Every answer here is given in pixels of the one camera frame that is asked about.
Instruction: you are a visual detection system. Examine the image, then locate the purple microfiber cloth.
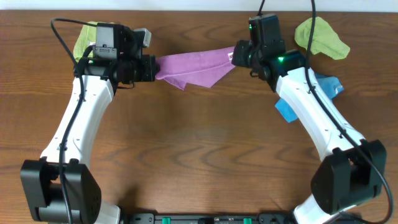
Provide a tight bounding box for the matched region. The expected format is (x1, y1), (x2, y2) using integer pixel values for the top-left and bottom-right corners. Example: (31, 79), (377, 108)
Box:
(155, 47), (234, 90)

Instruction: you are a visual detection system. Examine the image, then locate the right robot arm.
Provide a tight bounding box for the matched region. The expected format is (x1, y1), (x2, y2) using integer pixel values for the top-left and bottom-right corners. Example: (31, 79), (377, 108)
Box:
(232, 14), (386, 223)

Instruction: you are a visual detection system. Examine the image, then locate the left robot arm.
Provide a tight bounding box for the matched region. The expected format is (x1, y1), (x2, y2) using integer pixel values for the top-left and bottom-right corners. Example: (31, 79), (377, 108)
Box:
(20, 22), (160, 224)

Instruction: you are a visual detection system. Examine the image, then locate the folded green cloth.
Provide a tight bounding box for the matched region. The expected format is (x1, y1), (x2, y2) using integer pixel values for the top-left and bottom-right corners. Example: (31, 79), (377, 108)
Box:
(73, 21), (98, 62)

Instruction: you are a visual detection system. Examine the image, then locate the crumpled green cloth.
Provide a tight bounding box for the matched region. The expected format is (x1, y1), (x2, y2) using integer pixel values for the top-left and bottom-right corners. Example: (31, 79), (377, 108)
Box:
(294, 17), (350, 60)

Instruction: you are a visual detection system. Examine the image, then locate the crumpled blue cloth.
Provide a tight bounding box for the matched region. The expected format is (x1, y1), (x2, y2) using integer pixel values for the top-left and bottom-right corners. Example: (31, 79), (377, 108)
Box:
(275, 73), (344, 123)

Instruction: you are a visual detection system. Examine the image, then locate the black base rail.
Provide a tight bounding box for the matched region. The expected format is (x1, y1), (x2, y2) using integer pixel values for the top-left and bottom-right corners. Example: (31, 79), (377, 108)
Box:
(119, 213), (296, 224)

